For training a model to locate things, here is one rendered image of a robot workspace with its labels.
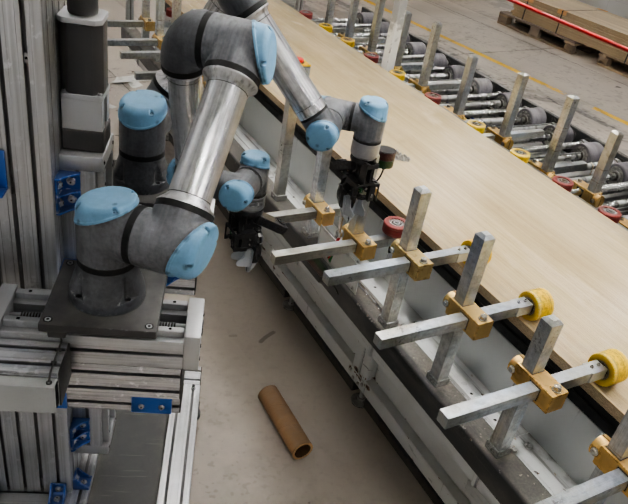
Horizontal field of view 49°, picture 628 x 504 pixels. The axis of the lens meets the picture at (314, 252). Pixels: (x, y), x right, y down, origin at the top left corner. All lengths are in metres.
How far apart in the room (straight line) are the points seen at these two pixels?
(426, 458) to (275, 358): 0.81
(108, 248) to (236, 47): 0.46
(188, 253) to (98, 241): 0.18
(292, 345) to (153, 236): 1.76
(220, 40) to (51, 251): 0.59
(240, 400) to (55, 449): 0.89
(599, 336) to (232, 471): 1.28
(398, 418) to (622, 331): 0.90
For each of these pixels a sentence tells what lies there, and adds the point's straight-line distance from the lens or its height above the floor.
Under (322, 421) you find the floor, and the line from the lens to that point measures 2.69.
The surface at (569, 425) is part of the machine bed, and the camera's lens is 1.89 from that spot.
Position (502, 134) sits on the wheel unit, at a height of 0.87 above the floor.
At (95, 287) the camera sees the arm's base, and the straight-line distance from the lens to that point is 1.40.
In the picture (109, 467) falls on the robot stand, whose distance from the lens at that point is 2.23.
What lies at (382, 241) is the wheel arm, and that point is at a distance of 2.13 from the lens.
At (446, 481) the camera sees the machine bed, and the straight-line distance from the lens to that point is 2.41.
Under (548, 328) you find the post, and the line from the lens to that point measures 1.54.
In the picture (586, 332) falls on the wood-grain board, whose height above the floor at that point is 0.90.
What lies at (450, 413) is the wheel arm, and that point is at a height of 0.96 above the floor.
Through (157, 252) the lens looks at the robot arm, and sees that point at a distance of 1.29.
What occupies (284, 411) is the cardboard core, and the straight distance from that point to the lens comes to 2.59.
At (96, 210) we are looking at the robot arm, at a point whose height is 1.27.
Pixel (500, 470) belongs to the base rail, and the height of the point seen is 0.70.
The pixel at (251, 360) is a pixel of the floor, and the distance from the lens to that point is 2.89.
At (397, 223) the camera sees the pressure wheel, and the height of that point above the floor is 0.91.
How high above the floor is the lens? 1.94
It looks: 33 degrees down
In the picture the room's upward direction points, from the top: 10 degrees clockwise
